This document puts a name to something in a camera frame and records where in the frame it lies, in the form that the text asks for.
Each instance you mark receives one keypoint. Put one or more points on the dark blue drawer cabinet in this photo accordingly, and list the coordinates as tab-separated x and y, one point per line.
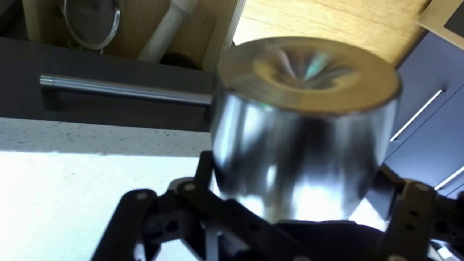
425	81

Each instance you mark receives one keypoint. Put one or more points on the open wooden drawer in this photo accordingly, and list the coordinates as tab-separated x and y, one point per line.
130	29

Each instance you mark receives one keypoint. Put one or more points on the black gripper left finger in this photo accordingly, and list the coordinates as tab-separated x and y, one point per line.
159	217

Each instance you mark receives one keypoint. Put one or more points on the kitchen island with white counter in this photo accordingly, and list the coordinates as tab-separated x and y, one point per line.
72	192

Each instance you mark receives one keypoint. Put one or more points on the silver metal cylinder cup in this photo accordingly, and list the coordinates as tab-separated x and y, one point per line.
299	145

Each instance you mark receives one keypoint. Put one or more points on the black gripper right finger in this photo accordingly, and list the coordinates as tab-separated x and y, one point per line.
415	217

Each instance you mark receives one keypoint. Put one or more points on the round metal mesh strainer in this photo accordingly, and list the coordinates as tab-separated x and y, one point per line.
88	23

